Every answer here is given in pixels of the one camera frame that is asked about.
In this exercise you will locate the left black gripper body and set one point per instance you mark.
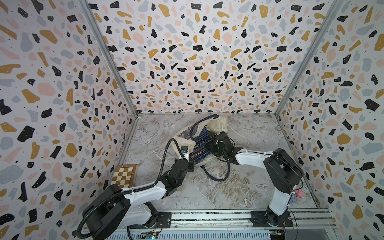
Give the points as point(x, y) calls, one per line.
point(190, 167)

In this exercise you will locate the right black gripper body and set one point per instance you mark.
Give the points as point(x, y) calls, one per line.
point(215, 149)

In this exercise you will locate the cream canvas tote bag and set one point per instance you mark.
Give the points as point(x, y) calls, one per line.
point(188, 137)

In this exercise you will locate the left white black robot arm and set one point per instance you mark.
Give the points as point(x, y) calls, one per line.
point(116, 207)

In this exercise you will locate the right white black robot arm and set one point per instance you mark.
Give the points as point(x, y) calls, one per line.
point(284, 172)

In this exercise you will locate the wooden chessboard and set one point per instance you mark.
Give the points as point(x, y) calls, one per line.
point(125, 176)

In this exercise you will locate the left green circuit board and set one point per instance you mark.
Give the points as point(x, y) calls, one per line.
point(149, 236)

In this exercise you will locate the small purple toy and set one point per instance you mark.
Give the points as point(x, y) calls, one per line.
point(299, 193)

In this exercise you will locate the right circuit board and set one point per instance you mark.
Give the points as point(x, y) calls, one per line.
point(277, 235)

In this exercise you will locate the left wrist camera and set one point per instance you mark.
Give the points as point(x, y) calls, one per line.
point(184, 152)

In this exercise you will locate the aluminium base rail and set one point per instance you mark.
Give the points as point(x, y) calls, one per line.
point(302, 224)

